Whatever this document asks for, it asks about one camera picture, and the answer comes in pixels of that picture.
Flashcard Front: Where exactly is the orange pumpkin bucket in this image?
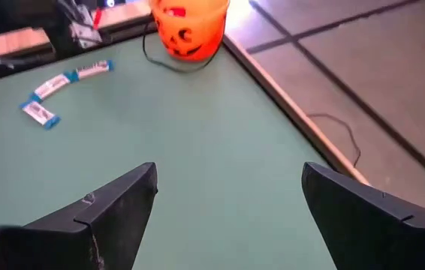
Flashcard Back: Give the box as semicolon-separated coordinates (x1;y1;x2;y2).
143;0;231;74

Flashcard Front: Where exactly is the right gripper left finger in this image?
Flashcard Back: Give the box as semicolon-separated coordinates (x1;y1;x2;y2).
23;162;158;270

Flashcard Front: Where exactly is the green table mat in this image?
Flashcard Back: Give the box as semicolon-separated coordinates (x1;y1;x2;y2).
0;31;371;270

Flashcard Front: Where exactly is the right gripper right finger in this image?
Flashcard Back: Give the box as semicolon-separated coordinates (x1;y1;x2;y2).
302;162;425;270

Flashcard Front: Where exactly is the black floor cable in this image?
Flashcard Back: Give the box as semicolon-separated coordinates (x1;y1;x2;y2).
306;112;362;168

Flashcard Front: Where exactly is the red candy bag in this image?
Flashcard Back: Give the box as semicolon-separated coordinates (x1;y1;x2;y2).
163;6;187;18

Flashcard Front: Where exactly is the blue white candy bar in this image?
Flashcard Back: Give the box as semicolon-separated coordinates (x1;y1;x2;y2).
29;71;79;103
75;59;115;80
20;100;62;131

